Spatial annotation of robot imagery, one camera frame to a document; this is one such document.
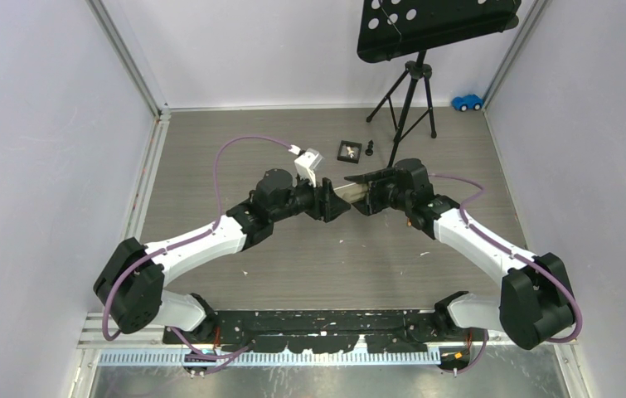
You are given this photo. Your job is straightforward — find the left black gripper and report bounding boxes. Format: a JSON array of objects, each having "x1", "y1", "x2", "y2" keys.
[{"x1": 270, "y1": 169, "x2": 350, "y2": 223}]

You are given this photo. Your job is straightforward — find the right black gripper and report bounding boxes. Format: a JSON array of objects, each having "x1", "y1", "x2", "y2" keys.
[{"x1": 344, "y1": 167, "x2": 412, "y2": 217}]

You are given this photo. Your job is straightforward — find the white beige remote control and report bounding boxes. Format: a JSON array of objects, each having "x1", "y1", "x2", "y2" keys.
[{"x1": 334, "y1": 183, "x2": 369, "y2": 204}]

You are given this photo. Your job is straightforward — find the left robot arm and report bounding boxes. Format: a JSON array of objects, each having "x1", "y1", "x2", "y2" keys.
[{"x1": 93, "y1": 169, "x2": 351, "y2": 343}]

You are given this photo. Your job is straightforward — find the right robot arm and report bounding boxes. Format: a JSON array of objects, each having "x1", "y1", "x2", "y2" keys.
[{"x1": 345, "y1": 158, "x2": 584, "y2": 350}]

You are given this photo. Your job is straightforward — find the black chess piece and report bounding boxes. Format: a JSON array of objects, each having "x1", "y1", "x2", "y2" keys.
[{"x1": 364, "y1": 140, "x2": 374, "y2": 156}]

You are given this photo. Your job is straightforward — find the small black square box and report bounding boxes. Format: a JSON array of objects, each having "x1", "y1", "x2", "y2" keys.
[{"x1": 337, "y1": 140, "x2": 363, "y2": 164}]

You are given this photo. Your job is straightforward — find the blue toy car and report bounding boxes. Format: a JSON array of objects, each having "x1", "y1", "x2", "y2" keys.
[{"x1": 451, "y1": 94, "x2": 483, "y2": 112}]

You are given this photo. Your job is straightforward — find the black music stand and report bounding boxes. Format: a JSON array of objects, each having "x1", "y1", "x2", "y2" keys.
[{"x1": 357, "y1": 0, "x2": 522, "y2": 166}]

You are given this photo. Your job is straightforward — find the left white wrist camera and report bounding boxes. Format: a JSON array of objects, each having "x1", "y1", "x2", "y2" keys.
[{"x1": 294, "y1": 148, "x2": 324, "y2": 187}]

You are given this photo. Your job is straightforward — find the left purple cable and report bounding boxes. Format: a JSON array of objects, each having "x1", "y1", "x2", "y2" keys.
[{"x1": 101, "y1": 134, "x2": 303, "y2": 342}]

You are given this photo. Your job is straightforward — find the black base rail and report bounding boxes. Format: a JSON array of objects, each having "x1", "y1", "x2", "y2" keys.
[{"x1": 163, "y1": 308, "x2": 489, "y2": 356}]

